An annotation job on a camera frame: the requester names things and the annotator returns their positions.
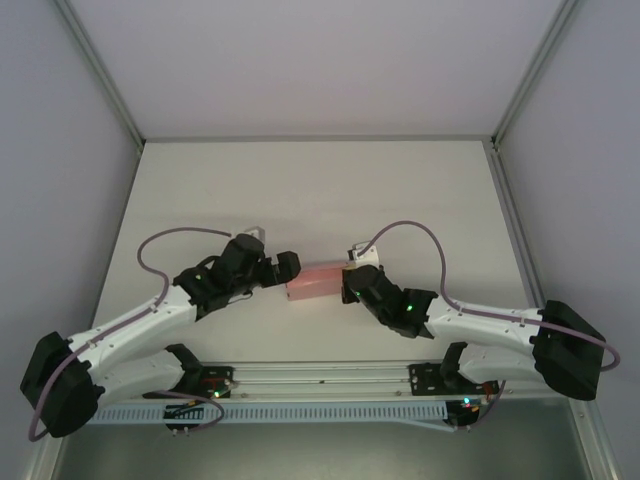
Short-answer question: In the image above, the pink paper box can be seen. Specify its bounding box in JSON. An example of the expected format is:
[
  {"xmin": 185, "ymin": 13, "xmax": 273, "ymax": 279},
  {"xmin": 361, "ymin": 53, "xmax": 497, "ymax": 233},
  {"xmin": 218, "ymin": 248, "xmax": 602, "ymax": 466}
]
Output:
[{"xmin": 285, "ymin": 260, "xmax": 351, "ymax": 303}]

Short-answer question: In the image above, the black electronics board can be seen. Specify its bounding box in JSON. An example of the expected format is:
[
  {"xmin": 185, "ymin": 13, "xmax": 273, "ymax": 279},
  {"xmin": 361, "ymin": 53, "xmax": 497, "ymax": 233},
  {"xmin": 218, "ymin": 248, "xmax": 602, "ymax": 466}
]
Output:
[{"xmin": 446, "ymin": 398, "xmax": 482, "ymax": 432}]

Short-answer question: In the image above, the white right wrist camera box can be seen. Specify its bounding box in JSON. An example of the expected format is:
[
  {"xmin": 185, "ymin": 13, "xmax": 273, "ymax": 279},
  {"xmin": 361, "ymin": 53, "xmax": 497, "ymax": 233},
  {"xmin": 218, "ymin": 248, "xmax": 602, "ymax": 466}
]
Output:
[{"xmin": 348, "ymin": 243, "xmax": 381, "ymax": 270}]

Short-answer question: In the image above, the aluminium mounting rail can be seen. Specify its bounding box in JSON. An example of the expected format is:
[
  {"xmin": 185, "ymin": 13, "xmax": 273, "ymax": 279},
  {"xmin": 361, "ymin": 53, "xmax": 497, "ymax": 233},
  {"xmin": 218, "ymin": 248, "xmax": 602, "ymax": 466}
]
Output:
[{"xmin": 49, "ymin": 355, "xmax": 596, "ymax": 401}]

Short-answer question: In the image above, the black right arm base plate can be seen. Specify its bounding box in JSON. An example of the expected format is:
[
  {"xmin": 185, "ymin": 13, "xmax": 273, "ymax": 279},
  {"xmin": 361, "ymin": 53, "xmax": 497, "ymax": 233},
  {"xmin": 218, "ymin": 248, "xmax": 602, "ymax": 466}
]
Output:
[{"xmin": 408, "ymin": 362, "xmax": 501, "ymax": 397}]

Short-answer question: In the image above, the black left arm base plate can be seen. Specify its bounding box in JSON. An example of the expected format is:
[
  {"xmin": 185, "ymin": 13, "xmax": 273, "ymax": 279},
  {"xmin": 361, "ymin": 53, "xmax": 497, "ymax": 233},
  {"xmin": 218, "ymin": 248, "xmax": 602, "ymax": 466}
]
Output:
[{"xmin": 143, "ymin": 366, "xmax": 236, "ymax": 400}]

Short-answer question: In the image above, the grey slotted cable duct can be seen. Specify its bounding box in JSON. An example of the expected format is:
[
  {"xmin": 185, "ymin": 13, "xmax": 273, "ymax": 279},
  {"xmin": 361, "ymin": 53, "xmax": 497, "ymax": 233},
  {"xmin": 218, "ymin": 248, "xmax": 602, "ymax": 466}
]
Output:
[{"xmin": 71, "ymin": 402, "xmax": 449, "ymax": 427}]

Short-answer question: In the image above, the aluminium frame crossbar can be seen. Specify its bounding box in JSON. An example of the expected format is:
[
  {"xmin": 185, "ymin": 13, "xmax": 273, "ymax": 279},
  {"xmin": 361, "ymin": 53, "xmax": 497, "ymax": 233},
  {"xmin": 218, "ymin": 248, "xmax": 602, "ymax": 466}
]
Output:
[{"xmin": 142, "ymin": 133, "xmax": 496, "ymax": 145}]

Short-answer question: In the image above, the aluminium side rail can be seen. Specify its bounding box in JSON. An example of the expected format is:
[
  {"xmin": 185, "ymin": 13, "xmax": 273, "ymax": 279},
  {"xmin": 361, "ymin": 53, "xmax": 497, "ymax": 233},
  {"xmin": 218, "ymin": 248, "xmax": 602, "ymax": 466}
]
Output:
[{"xmin": 487, "ymin": 142, "xmax": 570, "ymax": 359}]

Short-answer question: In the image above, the aluminium frame post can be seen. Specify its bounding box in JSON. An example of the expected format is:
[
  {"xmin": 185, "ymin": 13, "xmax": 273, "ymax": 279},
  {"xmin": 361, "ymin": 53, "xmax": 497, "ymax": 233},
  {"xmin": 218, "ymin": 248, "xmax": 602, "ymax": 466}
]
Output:
[
  {"xmin": 52, "ymin": 0, "xmax": 147, "ymax": 150},
  {"xmin": 491, "ymin": 0, "xmax": 584, "ymax": 150}
]

